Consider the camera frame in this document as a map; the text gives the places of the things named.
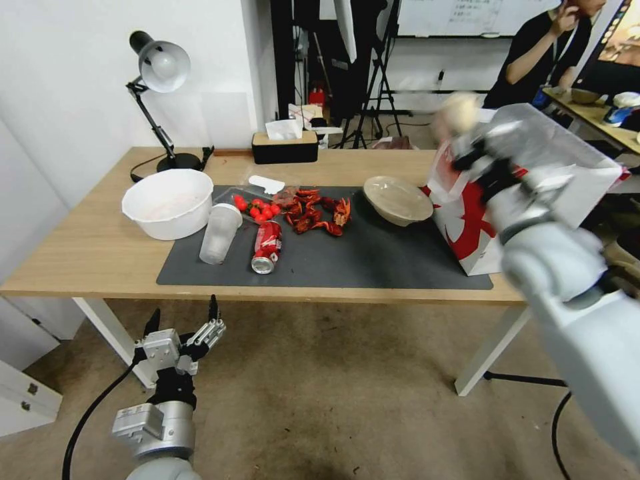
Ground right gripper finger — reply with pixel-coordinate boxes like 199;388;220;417
449;137;489;171

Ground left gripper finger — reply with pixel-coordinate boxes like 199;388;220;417
141;307;162;344
191;293;227;352

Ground white red paper delivery bag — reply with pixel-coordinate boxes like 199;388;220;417
419;103;632;277

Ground beige round takeout box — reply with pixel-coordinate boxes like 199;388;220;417
363;175;435;227

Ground black tissue box wooden lid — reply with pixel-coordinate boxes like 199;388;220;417
251;131;319;165

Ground clear plastic cup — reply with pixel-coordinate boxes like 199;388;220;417
199;203;244;266

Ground red soda can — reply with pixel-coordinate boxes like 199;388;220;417
251;219;284;275

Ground wooden table white legs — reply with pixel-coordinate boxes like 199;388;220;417
0;146;540;399

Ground black tripod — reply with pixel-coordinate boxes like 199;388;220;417
332;0;404;150

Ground wooden side table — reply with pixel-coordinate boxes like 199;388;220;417
542;87;640;156

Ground large white plastic bowl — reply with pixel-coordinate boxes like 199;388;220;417
121;169;215;241

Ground person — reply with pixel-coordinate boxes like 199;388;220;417
482;0;609;109

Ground red crayfish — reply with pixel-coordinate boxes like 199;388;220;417
315;219;346;239
285;207;323;236
285;187;323;209
321;197;353;226

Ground whiteboard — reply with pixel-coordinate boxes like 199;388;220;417
395;0;563;39

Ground dark grey table mat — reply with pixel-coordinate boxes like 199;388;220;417
156;185;495;291

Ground white cabinet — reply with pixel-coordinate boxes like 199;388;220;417
0;357;65;439

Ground dark monitor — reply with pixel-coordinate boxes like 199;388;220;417
575;0;640;96

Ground white tissue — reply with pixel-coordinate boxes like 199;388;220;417
265;118;304;142

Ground black stand leg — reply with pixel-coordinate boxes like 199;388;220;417
483;371;569;389

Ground black desk lamp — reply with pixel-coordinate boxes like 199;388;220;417
125;31;203;184

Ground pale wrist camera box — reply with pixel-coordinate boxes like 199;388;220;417
141;328;185;372

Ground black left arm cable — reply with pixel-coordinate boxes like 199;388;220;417
61;361;137;480

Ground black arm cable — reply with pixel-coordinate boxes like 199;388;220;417
61;361;137;480
551;391;574;480

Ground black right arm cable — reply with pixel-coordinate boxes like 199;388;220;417
551;391;574;480

